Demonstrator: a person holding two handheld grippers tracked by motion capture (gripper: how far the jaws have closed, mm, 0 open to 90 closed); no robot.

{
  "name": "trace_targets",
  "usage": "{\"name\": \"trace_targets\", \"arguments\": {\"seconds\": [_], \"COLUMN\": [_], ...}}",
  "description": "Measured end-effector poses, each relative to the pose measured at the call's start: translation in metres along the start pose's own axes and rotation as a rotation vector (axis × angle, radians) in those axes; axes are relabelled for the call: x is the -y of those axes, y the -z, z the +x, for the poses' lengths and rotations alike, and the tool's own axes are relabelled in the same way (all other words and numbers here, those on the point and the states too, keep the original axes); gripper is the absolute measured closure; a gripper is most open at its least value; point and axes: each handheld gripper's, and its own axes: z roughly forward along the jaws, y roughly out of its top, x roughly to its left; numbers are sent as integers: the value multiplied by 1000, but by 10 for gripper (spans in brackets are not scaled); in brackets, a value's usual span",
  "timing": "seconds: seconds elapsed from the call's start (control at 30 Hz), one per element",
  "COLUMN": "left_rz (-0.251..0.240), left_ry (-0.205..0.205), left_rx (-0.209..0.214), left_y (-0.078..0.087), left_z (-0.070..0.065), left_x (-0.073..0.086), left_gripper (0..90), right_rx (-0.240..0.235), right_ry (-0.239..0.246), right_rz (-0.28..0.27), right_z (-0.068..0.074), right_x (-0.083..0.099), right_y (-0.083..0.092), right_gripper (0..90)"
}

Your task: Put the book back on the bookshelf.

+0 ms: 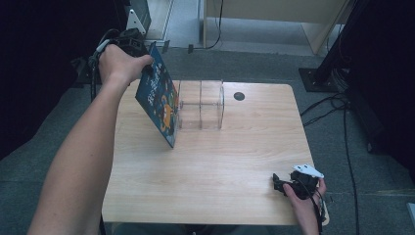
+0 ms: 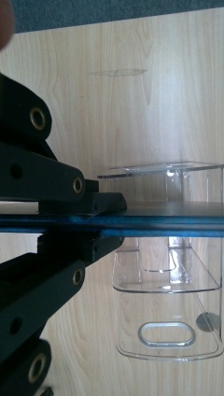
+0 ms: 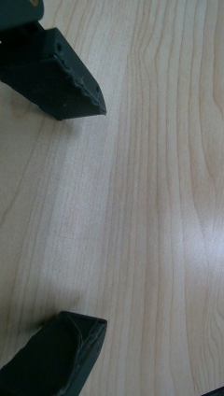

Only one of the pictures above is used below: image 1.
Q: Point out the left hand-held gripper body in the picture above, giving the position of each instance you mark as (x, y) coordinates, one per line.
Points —
(133, 44)

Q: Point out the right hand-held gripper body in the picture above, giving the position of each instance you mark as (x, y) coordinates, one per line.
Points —
(305, 186)

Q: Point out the blue picture book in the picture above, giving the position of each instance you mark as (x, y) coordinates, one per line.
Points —
(160, 98)

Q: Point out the clear acrylic book rack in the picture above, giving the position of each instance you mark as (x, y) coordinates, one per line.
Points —
(205, 104)

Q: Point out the person's right hand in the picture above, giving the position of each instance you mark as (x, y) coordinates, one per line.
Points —
(306, 209)

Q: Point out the person's left hand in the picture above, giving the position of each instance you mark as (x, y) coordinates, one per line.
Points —
(119, 65)

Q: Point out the black floor tape strip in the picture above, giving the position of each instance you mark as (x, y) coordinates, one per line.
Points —
(166, 46)
(190, 49)

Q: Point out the dark curtain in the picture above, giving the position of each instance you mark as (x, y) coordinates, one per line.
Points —
(49, 65)
(388, 81)

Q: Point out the black round table grommet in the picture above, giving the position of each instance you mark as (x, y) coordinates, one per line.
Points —
(239, 96)

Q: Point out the person's dark trousers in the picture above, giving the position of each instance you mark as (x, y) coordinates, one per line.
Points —
(195, 229)

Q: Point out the white object at floor edge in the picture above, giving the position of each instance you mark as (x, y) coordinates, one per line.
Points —
(411, 213)

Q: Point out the black metal stand with base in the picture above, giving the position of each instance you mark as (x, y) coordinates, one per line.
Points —
(329, 65)

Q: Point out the light wooden desk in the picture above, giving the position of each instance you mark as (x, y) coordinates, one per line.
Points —
(277, 13)

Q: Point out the black flat base plate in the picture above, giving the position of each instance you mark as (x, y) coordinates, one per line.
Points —
(83, 76)

